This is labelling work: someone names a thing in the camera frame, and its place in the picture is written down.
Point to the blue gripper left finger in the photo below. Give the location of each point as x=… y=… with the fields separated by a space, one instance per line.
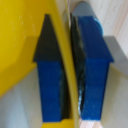
x=50 y=83

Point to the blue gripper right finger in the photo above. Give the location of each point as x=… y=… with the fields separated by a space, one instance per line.
x=95 y=73

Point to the yellow bowl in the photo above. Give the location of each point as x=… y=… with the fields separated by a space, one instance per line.
x=16 y=36

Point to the blue mug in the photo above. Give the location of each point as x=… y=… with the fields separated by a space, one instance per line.
x=85 y=8

